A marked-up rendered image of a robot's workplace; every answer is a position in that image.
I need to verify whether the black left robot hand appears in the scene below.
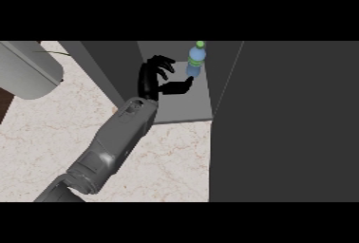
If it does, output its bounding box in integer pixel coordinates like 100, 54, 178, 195
135, 54, 196, 102

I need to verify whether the pale grey rounded appliance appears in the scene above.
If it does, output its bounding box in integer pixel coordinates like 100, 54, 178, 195
0, 40, 64, 101

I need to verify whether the blue water bottle green cap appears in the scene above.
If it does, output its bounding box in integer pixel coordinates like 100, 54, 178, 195
184, 40, 208, 79

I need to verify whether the grey cabinet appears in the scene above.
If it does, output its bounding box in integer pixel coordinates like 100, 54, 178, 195
57, 40, 245, 125

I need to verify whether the dark grey cabinet door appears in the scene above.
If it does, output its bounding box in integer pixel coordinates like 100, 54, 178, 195
206, 40, 359, 203

